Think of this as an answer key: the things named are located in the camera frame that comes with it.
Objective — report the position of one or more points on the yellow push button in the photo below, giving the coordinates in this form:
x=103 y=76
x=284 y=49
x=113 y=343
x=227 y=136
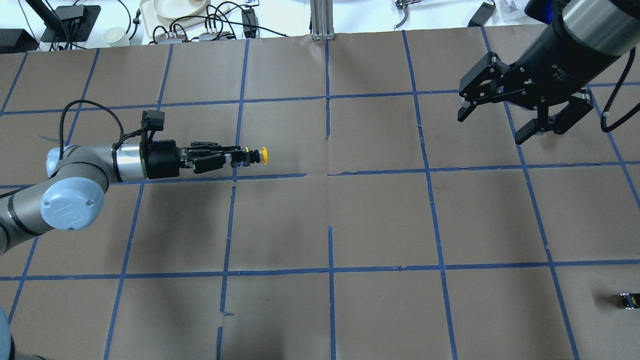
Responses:
x=256 y=156

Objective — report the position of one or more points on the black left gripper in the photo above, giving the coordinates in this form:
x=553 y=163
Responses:
x=163 y=160

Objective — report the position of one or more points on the beige tray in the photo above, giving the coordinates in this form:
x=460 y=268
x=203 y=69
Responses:
x=156 y=13

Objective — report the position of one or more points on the aluminium frame post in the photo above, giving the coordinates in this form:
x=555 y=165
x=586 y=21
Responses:
x=322 y=20

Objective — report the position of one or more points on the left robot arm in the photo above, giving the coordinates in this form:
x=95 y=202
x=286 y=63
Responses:
x=79 y=177

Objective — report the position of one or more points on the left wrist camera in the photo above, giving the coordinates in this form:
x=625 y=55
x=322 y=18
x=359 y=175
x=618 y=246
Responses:
x=153 y=121

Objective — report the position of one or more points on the white paper cup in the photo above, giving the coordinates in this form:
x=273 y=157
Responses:
x=116 y=37

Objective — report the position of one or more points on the black power adapter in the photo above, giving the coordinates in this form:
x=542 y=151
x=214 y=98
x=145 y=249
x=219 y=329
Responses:
x=482 y=14

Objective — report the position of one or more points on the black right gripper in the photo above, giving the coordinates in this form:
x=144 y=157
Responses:
x=547 y=57

